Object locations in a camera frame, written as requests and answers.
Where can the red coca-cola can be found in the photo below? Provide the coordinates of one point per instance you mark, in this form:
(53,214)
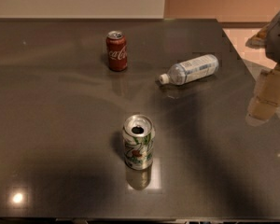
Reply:
(116,50)

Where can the clear plastic water bottle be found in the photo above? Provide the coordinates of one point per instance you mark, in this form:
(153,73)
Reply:
(190,70)

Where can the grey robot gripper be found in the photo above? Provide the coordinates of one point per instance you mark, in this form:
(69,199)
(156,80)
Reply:
(279,37)

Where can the green white 7up can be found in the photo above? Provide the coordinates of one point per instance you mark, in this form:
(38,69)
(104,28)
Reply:
(138,138)

